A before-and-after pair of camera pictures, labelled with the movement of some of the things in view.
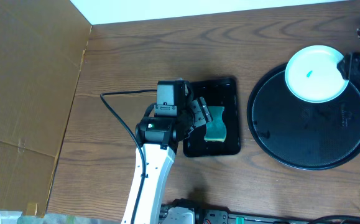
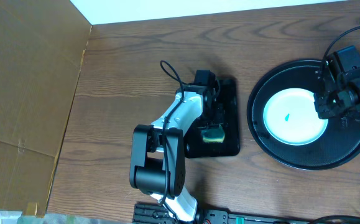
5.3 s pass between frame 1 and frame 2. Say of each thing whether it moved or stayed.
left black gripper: moved
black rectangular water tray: stayed
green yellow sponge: stayed
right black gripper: moved
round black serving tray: stayed
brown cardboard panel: stayed
